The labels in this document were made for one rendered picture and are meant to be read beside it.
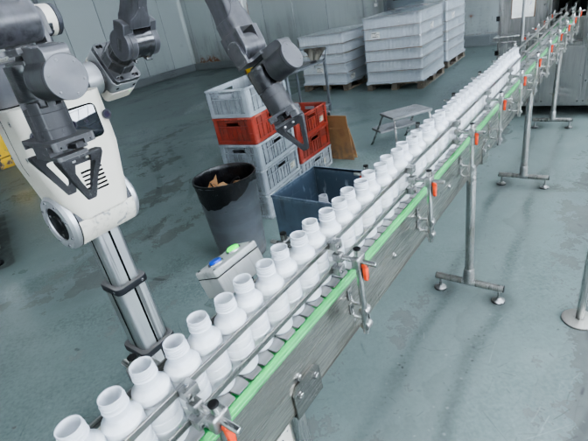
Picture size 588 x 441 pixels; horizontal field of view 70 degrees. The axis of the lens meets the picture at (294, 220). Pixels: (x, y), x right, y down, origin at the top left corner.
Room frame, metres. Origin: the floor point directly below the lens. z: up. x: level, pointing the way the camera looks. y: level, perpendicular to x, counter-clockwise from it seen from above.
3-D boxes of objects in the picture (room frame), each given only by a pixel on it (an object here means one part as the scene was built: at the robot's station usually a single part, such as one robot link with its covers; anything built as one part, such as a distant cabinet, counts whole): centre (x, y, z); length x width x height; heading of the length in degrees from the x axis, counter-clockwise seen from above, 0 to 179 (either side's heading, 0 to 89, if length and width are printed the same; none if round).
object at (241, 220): (2.78, 0.42, 0.32); 0.45 x 0.45 x 0.64
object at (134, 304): (1.14, 0.56, 0.74); 0.11 x 0.11 x 0.40; 50
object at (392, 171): (1.15, -0.30, 1.08); 0.06 x 0.06 x 0.17
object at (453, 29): (8.99, -3.43, 0.59); 1.25 x 1.03 x 1.17; 141
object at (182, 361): (0.53, 0.22, 1.08); 0.06 x 0.06 x 0.17
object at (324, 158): (4.19, -0.20, 0.11); 0.61 x 0.41 x 0.22; 142
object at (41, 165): (0.66, 0.34, 1.44); 0.07 x 0.07 x 0.09; 50
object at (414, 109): (4.43, -1.34, 0.21); 0.61 x 0.47 x 0.41; 13
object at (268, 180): (3.59, 0.17, 0.33); 0.61 x 0.41 x 0.22; 146
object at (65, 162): (0.64, 0.31, 1.44); 0.07 x 0.07 x 0.09; 50
